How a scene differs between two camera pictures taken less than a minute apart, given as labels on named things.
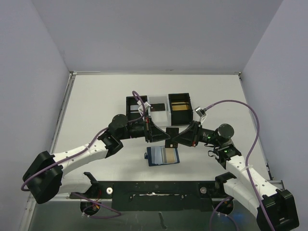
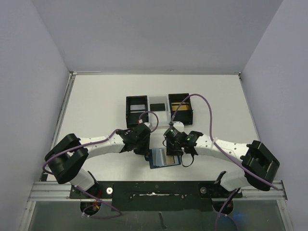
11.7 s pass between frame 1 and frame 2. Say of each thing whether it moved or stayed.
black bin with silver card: stayed
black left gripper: moved
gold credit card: stayed
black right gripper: moved
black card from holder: moved
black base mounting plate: stayed
